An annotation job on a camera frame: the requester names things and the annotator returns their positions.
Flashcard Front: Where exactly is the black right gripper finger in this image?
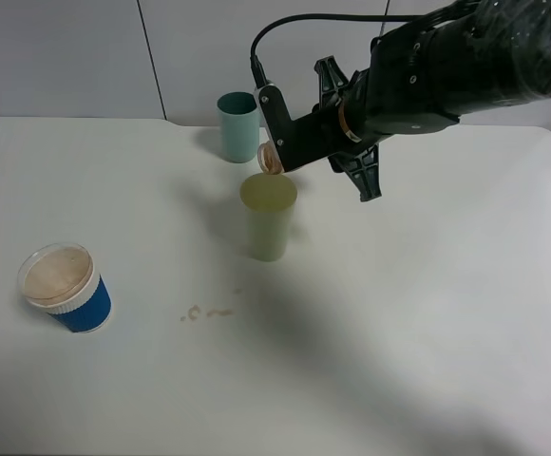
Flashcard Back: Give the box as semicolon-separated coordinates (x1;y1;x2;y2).
328;142;382;202
313;56;350;113

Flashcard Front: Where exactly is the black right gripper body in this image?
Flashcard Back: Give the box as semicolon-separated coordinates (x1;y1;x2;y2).
294;70;380;166

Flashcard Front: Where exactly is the clear plastic beverage bottle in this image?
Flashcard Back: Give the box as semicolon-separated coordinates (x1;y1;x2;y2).
257;141;284;175

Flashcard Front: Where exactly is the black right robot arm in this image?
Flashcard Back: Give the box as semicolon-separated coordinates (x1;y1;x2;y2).
279;1;551;201

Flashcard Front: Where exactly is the light green plastic cup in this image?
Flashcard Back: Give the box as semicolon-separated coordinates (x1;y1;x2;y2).
239;173;298;262

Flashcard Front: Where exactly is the teal plastic cup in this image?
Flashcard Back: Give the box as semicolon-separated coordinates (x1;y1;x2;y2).
217;91;259;163

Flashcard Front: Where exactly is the blue white ribbed cup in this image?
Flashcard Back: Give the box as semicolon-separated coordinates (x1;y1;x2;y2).
17;242;112;333

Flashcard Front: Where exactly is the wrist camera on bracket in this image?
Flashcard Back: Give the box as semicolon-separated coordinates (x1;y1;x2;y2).
255;84;302;173

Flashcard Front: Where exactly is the black camera cable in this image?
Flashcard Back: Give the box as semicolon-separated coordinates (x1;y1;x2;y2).
249;12;428;87

